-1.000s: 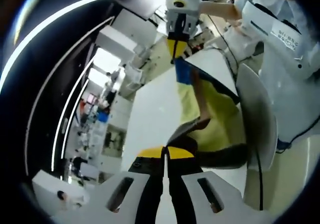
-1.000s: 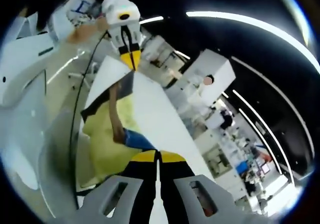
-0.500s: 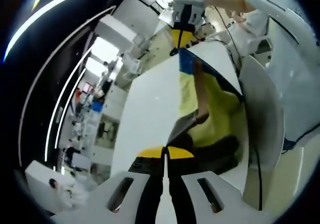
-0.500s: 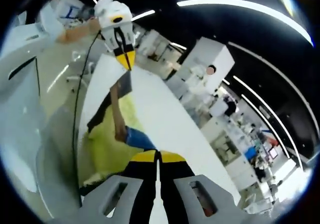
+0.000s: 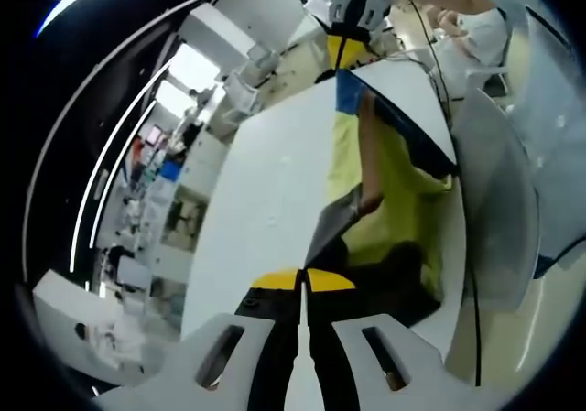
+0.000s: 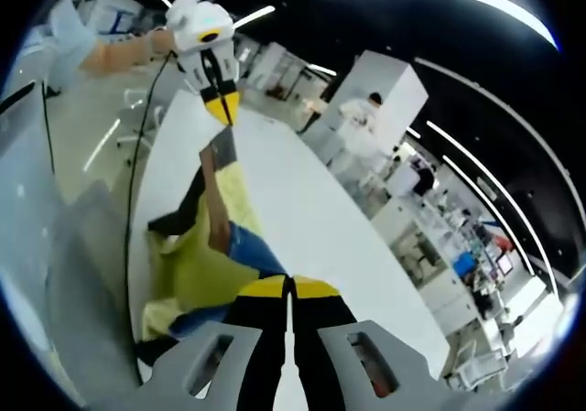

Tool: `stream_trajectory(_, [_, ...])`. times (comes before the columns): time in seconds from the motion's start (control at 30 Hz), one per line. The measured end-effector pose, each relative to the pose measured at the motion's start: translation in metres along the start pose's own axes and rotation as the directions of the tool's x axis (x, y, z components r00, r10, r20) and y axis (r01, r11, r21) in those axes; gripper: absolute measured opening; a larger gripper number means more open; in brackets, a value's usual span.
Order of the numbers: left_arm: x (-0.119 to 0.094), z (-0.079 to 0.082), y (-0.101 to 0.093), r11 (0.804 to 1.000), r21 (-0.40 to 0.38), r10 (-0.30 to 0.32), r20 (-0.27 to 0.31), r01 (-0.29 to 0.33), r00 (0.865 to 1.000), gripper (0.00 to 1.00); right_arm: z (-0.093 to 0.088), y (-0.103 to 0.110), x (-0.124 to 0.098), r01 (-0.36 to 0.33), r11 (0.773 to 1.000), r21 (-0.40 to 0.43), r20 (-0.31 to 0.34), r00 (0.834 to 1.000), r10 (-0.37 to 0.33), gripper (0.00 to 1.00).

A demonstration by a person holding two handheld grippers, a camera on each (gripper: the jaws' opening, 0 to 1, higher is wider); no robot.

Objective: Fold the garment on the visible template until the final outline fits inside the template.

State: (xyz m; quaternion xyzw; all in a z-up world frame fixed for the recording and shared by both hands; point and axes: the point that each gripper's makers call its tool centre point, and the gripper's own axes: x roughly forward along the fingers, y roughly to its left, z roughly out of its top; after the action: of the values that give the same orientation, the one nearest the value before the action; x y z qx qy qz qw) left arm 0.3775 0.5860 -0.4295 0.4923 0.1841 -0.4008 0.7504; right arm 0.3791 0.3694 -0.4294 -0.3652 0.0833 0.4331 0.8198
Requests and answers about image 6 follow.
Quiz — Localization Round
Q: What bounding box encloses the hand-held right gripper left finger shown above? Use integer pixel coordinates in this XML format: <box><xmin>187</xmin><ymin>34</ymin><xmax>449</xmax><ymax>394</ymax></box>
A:
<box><xmin>136</xmin><ymin>274</ymin><xmax>294</xmax><ymax>411</ymax></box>

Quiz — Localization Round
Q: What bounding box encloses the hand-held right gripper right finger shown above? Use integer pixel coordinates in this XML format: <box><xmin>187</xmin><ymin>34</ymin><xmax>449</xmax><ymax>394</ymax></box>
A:
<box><xmin>288</xmin><ymin>274</ymin><xmax>448</xmax><ymax>411</ymax></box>

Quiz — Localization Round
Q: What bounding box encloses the yellow garment with blue sleeve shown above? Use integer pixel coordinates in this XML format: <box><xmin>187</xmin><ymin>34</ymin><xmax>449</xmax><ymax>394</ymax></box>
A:
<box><xmin>140</xmin><ymin>125</ymin><xmax>290</xmax><ymax>366</ymax></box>

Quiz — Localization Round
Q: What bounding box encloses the person's left hand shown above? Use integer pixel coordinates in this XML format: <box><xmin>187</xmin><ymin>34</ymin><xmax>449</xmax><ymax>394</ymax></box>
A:
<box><xmin>151</xmin><ymin>29</ymin><xmax>179</xmax><ymax>58</ymax></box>

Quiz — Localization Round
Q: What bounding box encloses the white swivel chair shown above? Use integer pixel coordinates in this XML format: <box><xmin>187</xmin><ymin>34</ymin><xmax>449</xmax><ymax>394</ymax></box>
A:
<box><xmin>116</xmin><ymin>88</ymin><xmax>164</xmax><ymax>149</ymax></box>

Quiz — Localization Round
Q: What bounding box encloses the white cabinet row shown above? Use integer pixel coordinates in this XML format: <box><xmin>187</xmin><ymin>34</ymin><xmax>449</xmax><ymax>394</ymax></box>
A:
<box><xmin>370</xmin><ymin>195</ymin><xmax>505</xmax><ymax>384</ymax></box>

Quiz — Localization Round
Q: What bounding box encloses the white square pillar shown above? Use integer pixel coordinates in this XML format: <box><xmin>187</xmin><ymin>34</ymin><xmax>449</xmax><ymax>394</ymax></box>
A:
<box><xmin>320</xmin><ymin>49</ymin><xmax>429</xmax><ymax>165</ymax></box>

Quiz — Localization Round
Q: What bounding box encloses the row of white office chairs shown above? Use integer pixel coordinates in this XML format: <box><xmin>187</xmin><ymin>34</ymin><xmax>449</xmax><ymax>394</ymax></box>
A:
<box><xmin>448</xmin><ymin>337</ymin><xmax>518</xmax><ymax>389</ymax></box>

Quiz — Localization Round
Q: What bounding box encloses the blue bin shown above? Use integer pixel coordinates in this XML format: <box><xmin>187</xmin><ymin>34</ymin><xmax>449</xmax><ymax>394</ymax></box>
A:
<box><xmin>452</xmin><ymin>253</ymin><xmax>475</xmax><ymax>275</ymax></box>

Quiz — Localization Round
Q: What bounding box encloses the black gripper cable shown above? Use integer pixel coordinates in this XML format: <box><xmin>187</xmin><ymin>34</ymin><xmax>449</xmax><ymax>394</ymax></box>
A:
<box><xmin>123</xmin><ymin>49</ymin><xmax>178</xmax><ymax>387</ymax></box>

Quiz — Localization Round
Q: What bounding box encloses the thin black cable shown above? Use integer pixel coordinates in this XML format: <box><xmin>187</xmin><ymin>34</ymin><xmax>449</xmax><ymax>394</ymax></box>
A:
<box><xmin>39</xmin><ymin>81</ymin><xmax>57</xmax><ymax>174</ymax></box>

